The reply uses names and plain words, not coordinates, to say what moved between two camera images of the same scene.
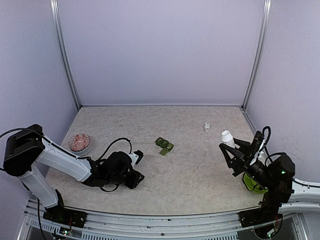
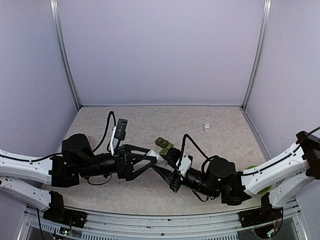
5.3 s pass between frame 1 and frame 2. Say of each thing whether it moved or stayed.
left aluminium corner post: stayed
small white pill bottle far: stayed
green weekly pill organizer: stayed
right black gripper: moved
